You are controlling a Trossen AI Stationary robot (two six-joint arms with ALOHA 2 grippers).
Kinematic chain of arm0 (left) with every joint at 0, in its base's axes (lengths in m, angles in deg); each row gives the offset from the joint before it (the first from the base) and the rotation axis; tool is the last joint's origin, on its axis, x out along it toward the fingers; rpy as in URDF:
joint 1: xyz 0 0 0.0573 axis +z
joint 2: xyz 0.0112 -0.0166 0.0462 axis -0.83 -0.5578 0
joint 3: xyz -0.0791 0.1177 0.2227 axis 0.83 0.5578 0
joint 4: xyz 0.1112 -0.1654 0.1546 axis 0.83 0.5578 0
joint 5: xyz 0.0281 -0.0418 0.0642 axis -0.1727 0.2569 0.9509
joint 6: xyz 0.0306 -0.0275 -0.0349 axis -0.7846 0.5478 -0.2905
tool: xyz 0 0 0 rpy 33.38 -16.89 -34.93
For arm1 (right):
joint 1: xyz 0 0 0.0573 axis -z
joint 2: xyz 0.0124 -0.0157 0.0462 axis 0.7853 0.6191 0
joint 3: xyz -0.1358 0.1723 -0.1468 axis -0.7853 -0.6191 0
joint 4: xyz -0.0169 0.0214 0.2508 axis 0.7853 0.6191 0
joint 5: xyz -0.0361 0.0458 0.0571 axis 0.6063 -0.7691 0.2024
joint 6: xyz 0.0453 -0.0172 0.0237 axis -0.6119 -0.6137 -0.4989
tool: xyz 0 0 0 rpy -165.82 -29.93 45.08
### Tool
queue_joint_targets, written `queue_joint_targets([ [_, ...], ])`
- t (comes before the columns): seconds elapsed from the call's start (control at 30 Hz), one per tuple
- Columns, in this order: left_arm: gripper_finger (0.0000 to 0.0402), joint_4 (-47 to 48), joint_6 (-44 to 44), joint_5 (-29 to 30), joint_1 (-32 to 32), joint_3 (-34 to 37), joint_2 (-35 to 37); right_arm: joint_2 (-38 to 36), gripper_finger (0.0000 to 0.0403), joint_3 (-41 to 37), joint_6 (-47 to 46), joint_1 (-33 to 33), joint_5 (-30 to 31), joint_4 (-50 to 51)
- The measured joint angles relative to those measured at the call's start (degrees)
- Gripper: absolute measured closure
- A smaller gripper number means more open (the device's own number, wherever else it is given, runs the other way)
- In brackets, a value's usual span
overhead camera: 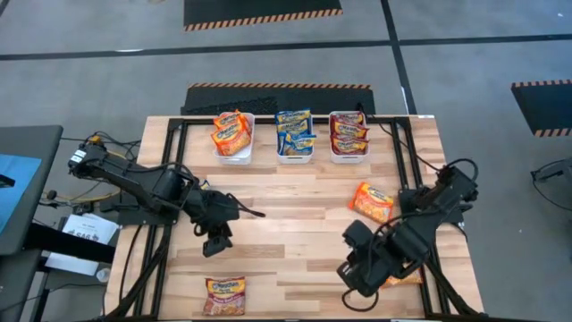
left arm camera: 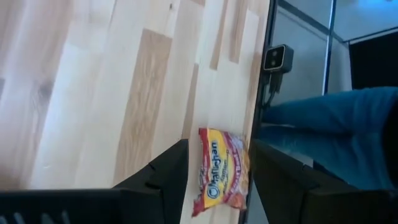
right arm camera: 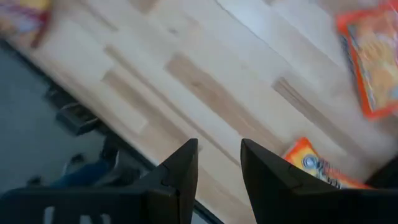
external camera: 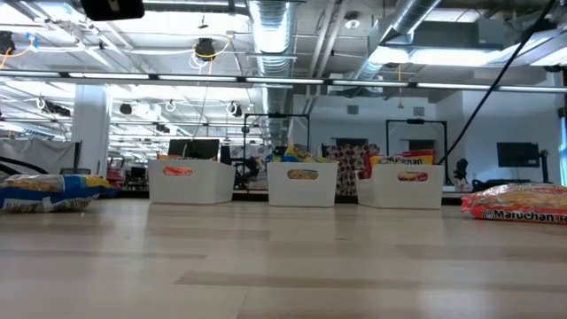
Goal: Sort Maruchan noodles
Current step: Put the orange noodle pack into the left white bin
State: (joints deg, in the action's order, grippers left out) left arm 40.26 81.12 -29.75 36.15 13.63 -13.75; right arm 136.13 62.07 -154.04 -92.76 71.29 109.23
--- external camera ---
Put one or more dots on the white pillar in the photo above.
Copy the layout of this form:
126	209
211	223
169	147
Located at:
90	133

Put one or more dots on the white ceiling sensor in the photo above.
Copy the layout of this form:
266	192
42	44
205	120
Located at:
352	21

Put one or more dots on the white plastic bin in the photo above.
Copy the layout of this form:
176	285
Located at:
376	195
212	186
283	190

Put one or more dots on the black tripod device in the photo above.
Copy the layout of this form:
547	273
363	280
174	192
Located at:
460	170

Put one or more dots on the red Maruchan noodle pack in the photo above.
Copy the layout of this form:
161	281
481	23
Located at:
412	176
370	160

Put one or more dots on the black wall monitor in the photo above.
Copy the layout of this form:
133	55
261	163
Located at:
518	155

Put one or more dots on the black frame stand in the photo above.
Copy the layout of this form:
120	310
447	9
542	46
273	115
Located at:
416	121

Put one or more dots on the round silver duct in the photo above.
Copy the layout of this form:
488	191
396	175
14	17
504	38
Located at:
412	17
272	44

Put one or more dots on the orange Maruchan noodle pack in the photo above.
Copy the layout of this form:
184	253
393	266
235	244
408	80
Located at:
514	204

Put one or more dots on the ceiling light strip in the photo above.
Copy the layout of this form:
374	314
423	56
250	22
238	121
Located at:
283	80
197	78
31	73
487	87
370	83
108	75

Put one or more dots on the patterned cloth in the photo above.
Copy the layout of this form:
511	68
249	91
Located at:
347	168

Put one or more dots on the grey rectangular duct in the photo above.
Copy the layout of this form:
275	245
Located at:
456	34

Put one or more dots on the dark desk monitor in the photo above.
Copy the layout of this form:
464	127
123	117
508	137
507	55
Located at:
195	150

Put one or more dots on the hanging black camera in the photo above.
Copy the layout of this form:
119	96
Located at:
204	49
6	42

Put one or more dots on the grey cloth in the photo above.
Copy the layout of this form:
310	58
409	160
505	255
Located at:
35	155

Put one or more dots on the blue Maruchan noodle pack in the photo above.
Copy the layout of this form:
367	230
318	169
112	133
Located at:
44	195
308	154
302	174

